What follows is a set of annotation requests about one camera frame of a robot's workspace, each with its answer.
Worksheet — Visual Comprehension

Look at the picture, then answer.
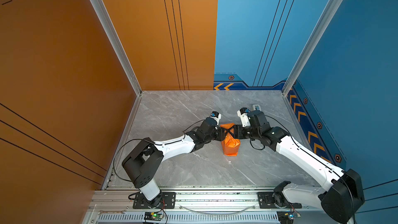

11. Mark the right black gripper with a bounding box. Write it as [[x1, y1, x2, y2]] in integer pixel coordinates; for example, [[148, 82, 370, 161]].
[[226, 124, 261, 141]]

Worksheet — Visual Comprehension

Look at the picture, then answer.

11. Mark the yellow orange wrapping paper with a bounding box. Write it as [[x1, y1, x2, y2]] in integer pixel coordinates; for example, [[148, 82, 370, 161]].
[[220, 123, 240, 157]]

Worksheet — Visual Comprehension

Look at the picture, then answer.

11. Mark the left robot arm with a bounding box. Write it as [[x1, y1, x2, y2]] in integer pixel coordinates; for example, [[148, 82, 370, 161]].
[[122, 127, 226, 207]]

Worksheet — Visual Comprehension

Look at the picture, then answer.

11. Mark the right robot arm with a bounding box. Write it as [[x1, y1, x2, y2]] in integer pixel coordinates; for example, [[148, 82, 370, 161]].
[[234, 125, 364, 224]]

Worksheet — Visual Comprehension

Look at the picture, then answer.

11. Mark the white tape dispenser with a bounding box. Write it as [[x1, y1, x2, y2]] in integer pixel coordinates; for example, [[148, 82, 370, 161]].
[[252, 104, 261, 111]]

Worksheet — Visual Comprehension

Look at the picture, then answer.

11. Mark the right green circuit board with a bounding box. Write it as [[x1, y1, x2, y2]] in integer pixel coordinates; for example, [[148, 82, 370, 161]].
[[277, 212, 294, 224]]

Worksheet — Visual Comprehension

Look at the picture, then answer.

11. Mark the green circuit board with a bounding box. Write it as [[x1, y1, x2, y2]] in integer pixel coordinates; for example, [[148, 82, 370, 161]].
[[277, 212, 294, 224], [143, 212, 166, 224]]

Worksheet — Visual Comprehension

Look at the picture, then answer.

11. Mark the left green circuit board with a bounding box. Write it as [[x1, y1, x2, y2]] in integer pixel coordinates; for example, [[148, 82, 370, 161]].
[[143, 212, 166, 224]]

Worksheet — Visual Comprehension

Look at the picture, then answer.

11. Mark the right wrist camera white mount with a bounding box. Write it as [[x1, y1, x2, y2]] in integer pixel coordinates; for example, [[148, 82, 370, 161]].
[[237, 107, 271, 131]]

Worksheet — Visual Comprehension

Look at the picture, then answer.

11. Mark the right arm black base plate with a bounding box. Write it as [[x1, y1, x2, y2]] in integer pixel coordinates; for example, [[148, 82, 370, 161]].
[[257, 191, 303, 209]]

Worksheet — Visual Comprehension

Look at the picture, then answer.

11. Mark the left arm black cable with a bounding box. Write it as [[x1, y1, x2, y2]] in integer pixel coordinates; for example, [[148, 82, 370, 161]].
[[112, 138, 153, 183]]

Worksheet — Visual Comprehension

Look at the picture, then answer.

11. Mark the clear tube on rail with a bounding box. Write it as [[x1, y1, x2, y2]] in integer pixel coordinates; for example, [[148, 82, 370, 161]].
[[179, 205, 256, 216]]

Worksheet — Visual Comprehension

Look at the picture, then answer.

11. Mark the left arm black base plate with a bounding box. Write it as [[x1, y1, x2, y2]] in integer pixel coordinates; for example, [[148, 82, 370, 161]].
[[131, 191, 176, 209]]

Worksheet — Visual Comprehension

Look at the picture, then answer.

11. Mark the aluminium front rail frame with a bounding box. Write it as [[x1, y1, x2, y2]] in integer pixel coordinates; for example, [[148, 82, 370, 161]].
[[83, 186, 335, 224]]

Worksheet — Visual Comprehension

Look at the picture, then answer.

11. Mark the right aluminium corner post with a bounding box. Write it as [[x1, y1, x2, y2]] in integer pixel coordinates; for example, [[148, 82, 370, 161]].
[[282, 0, 343, 96]]

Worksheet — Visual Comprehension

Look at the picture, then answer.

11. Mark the aluminium corner post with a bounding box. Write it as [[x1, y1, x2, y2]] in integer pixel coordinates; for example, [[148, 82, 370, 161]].
[[282, 0, 343, 96], [89, 0, 142, 96]]

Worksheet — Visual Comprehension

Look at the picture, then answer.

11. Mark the left aluminium corner post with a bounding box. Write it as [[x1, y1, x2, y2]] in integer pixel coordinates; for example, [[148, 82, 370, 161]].
[[89, 0, 142, 96]]

